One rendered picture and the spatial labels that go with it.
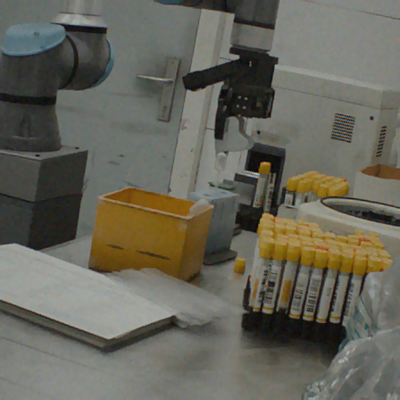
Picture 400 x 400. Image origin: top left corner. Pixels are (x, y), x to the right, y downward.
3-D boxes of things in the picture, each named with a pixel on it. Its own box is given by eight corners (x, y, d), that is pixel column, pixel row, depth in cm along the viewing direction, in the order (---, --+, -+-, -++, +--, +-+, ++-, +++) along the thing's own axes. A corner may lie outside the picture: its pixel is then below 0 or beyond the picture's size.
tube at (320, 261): (296, 331, 122) (314, 248, 120) (310, 333, 122) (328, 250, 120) (298, 335, 120) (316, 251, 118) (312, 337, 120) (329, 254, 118)
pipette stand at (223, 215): (198, 246, 162) (210, 187, 160) (237, 257, 159) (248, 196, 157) (169, 254, 153) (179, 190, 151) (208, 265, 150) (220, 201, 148)
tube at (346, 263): (326, 340, 120) (343, 255, 118) (322, 336, 122) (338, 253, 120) (338, 341, 120) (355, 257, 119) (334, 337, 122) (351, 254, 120)
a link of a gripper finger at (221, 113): (219, 140, 172) (229, 90, 170) (211, 138, 172) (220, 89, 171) (228, 139, 176) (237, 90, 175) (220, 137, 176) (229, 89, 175)
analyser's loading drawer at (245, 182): (249, 188, 219) (254, 165, 218) (278, 195, 217) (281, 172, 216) (220, 198, 200) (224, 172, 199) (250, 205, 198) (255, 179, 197)
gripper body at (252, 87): (258, 122, 170) (270, 54, 168) (212, 112, 172) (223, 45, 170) (270, 121, 177) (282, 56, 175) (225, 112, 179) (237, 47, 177)
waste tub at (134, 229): (118, 251, 149) (129, 186, 147) (203, 271, 145) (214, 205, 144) (85, 267, 136) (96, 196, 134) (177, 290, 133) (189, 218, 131)
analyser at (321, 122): (272, 187, 243) (295, 66, 238) (379, 212, 234) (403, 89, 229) (234, 199, 214) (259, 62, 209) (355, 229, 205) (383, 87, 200)
